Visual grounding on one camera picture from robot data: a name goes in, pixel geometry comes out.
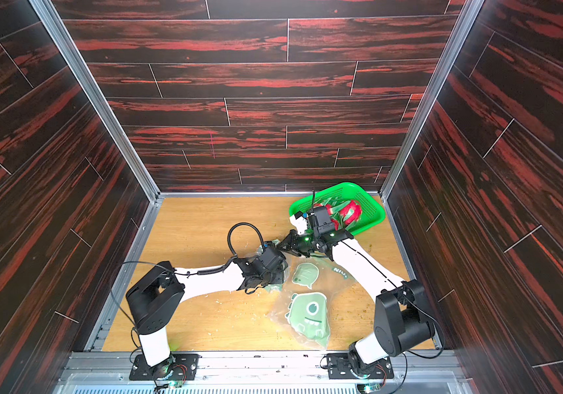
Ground zip-top bag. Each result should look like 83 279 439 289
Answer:
268 256 355 350
241 235 295 296

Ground dragon fruit pink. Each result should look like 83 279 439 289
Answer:
338 200 363 228

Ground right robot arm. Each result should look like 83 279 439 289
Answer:
278 206 437 376

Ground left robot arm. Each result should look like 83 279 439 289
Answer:
125 242 288 368

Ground green plastic basket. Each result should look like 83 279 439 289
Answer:
289 182 386 236

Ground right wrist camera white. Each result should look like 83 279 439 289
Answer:
290 211 311 235

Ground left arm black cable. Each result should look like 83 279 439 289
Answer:
108 222 266 346

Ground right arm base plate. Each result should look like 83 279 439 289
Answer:
320 352 394 380

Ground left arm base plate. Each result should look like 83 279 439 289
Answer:
129 353 200 382

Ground aluminium front rail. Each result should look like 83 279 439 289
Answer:
53 351 476 393

